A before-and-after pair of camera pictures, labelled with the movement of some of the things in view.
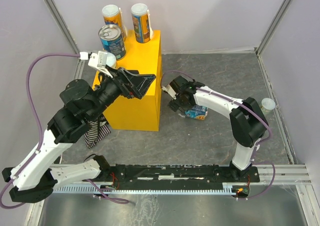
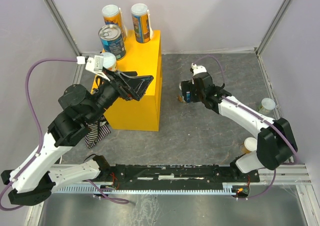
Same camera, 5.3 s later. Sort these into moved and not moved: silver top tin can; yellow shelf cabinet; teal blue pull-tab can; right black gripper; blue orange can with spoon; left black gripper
Moved: right black gripper; silver top tin can
Not moved: teal blue pull-tab can; yellow shelf cabinet; blue orange can with spoon; left black gripper
